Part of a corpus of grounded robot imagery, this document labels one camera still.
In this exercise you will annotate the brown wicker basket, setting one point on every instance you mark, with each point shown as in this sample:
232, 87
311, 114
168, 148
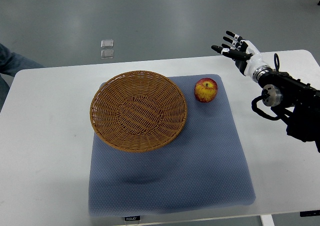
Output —
138, 111

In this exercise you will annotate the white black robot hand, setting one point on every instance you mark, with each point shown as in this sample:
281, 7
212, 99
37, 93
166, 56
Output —
248, 59

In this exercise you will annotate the black label plate right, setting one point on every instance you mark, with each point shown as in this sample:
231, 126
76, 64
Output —
311, 213

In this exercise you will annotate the person in blue jeans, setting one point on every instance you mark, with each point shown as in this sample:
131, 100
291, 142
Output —
10, 64

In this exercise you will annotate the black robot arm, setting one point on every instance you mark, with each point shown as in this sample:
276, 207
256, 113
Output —
295, 103

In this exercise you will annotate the lower silver floor plate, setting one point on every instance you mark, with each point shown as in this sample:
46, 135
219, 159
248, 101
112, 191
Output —
107, 54

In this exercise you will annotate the upper silver floor plate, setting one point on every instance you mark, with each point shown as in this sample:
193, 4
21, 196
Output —
107, 43

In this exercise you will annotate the red yellow apple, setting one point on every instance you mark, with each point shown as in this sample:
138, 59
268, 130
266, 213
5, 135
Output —
205, 90

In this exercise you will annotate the black table control panel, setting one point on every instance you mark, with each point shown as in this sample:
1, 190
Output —
132, 218

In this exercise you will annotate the white table leg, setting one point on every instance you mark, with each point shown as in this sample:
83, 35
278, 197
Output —
267, 220

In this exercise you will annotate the silver floor plate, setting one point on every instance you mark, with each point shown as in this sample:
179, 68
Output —
107, 43
107, 54

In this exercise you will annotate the blue grey cloth mat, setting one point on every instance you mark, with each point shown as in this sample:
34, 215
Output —
204, 167

